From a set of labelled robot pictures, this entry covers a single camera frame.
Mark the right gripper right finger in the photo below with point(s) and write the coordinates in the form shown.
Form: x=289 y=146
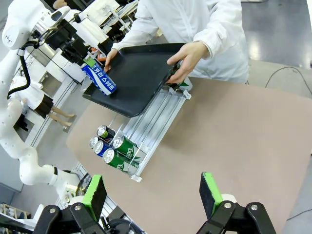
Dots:
x=209 y=195

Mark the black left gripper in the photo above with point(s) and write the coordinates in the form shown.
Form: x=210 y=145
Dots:
x=65 y=39

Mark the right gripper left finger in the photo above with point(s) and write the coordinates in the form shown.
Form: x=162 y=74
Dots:
x=93 y=195

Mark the blue Pocari Sweat can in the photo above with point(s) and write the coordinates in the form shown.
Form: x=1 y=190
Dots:
x=99 y=147
x=100 y=79

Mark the black plastic serving tray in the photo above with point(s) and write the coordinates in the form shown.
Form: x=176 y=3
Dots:
x=136 y=80

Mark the black Pepsi can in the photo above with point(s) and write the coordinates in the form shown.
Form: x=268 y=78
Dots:
x=93 y=142
x=102 y=131

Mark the person's right forearm white sleeve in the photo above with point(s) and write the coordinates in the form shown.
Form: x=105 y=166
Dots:
x=131 y=34

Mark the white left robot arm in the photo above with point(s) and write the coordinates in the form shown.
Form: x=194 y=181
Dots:
x=17 y=29

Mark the person's left forearm white sleeve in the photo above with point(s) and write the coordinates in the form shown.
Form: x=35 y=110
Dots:
x=219 y=31

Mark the person white top black skirt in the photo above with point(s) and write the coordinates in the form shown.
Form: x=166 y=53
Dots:
x=31 y=95

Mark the blurred-face person white hoodie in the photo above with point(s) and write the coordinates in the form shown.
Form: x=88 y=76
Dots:
x=180 y=19

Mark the person's right hand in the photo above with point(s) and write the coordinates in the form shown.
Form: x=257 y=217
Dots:
x=111 y=57

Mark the person's left hand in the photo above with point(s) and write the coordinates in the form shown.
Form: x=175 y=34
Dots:
x=192 y=54

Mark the green Chilsung Cider can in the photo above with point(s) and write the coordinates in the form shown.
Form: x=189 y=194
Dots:
x=186 y=84
x=125 y=146
x=117 y=163

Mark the white sloped can rack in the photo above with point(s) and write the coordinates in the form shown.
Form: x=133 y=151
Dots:
x=158 y=117

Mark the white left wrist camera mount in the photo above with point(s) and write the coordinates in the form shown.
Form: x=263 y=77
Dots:
x=90 y=31

